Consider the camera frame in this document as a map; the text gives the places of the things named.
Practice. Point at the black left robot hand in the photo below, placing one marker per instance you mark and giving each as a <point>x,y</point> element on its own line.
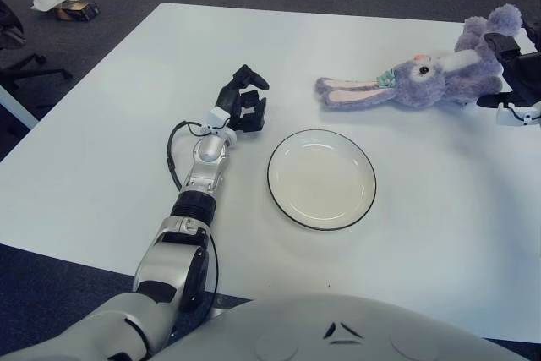
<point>228,96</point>

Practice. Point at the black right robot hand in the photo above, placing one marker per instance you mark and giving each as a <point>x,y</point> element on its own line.
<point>524,73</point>

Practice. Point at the purple plush rabbit doll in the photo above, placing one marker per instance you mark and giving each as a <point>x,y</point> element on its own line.
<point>422,86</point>

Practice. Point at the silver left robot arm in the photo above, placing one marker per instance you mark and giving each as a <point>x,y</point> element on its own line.
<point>169,259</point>

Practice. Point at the white plate with black rim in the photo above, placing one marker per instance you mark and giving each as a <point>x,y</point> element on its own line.
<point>321,179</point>

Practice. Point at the black and yellow box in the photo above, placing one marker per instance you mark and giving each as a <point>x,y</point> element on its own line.
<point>78,10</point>

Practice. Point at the black office chair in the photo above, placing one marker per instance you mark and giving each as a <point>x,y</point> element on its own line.
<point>25,63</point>

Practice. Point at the grey robot torso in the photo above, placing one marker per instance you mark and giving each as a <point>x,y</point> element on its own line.
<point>338,335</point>

